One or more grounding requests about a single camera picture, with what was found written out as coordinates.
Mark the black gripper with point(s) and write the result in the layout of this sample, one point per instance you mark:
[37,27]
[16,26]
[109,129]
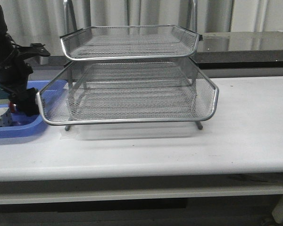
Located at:
[14,73]

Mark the red emergency stop button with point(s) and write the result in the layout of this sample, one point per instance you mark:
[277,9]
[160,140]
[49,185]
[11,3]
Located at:
[12,107]

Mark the silver mesh tray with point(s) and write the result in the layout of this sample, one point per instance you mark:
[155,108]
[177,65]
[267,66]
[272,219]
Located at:
[129,91]
[129,42]

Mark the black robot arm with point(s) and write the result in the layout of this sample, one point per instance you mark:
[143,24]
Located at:
[4,38]

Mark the blue plastic tray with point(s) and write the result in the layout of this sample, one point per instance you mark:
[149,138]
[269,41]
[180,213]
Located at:
[24,126]

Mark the white circuit breaker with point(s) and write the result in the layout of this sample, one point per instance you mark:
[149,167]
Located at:
[5,117]

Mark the dark grey back counter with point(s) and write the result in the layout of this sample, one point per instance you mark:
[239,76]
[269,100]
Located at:
[216,50]

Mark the silver metal rack frame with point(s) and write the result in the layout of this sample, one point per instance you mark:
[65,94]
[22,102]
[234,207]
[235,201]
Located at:
[70,21]

